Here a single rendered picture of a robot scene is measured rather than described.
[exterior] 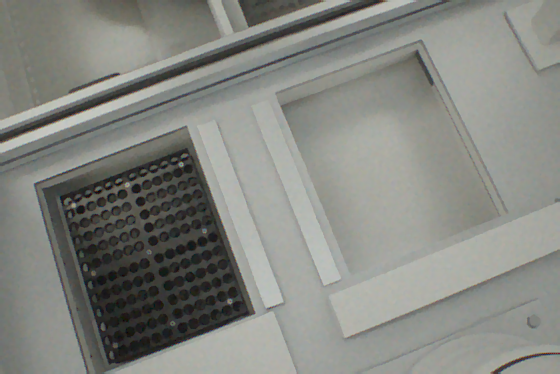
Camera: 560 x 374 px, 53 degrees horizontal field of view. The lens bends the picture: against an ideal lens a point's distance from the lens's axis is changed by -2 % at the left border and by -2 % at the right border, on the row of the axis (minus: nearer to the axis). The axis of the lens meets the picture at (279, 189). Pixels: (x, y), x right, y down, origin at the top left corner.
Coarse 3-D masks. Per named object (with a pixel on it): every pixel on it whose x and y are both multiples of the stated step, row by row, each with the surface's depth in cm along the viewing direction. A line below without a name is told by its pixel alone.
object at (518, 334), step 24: (504, 312) 62; (528, 312) 62; (456, 336) 62; (480, 336) 60; (504, 336) 60; (528, 336) 61; (552, 336) 61; (408, 360) 61; (432, 360) 59; (456, 360) 54; (480, 360) 48; (504, 360) 45; (528, 360) 43; (552, 360) 40
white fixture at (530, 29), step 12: (540, 0) 72; (552, 0) 65; (504, 12) 72; (516, 12) 72; (528, 12) 72; (540, 12) 68; (552, 12) 66; (516, 24) 71; (528, 24) 71; (540, 24) 69; (552, 24) 67; (528, 36) 71; (540, 36) 70; (552, 36) 68; (528, 48) 71; (540, 48) 71; (552, 48) 70; (540, 60) 70; (552, 60) 70
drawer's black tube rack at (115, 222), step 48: (96, 192) 76; (144, 192) 73; (192, 192) 73; (96, 240) 71; (144, 240) 71; (192, 240) 71; (96, 288) 70; (144, 288) 70; (192, 288) 72; (144, 336) 68
